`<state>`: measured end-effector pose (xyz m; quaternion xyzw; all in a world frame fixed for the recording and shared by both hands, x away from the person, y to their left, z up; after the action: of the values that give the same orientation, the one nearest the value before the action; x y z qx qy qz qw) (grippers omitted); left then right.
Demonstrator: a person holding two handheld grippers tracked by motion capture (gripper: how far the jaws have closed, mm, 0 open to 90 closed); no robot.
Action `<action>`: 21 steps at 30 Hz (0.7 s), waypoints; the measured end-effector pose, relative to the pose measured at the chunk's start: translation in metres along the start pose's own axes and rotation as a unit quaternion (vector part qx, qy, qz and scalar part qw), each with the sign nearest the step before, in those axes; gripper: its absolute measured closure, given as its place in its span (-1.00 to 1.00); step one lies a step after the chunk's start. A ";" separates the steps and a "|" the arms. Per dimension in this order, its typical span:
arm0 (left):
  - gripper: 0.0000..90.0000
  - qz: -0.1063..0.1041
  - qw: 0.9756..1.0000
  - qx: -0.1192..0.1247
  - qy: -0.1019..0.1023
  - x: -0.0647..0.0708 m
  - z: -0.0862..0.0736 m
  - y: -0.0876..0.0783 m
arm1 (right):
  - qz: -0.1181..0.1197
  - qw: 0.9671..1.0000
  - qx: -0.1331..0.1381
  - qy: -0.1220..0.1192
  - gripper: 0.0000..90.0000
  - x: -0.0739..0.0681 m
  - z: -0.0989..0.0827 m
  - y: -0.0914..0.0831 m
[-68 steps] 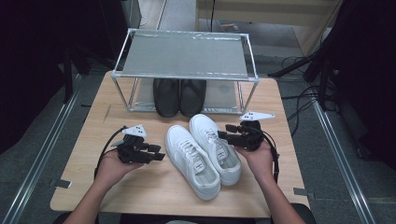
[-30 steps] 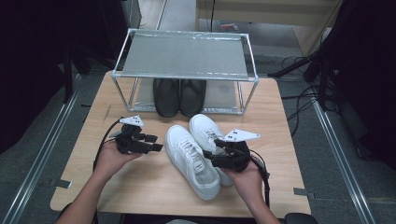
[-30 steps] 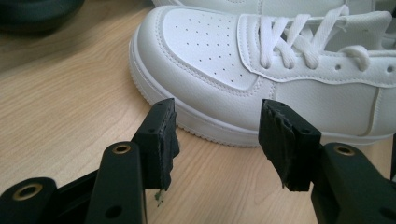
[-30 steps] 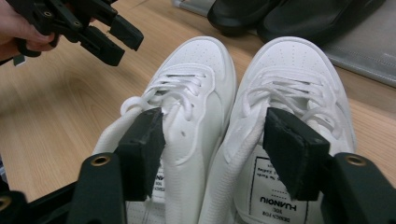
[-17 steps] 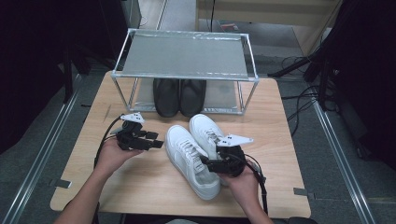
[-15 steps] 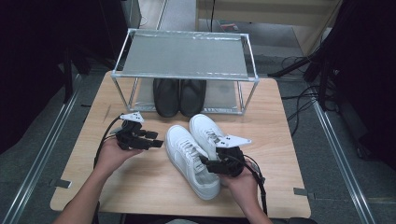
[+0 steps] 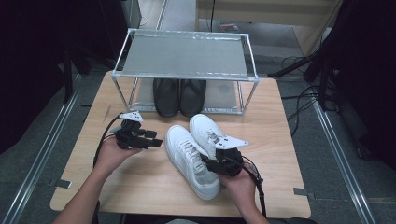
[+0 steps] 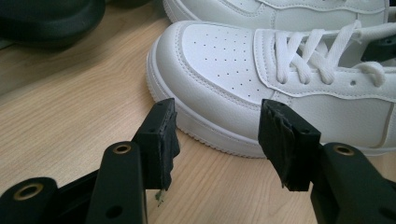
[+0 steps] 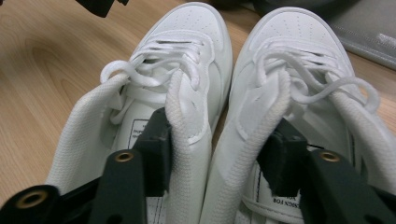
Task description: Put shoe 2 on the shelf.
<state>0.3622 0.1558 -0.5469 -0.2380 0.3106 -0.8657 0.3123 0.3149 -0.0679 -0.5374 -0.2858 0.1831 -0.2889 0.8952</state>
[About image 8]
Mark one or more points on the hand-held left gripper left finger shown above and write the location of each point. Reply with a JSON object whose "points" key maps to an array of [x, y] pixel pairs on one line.
{"points": [[157, 146]]}

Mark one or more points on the black slipper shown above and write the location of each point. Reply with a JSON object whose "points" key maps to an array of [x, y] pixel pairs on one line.
{"points": [[46, 21]]}

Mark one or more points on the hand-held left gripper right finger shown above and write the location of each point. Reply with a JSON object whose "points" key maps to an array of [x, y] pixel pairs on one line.
{"points": [[289, 146]]}

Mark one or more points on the white sneaker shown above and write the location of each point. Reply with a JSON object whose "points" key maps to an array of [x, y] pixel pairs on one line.
{"points": [[218, 53], [295, 12]]}

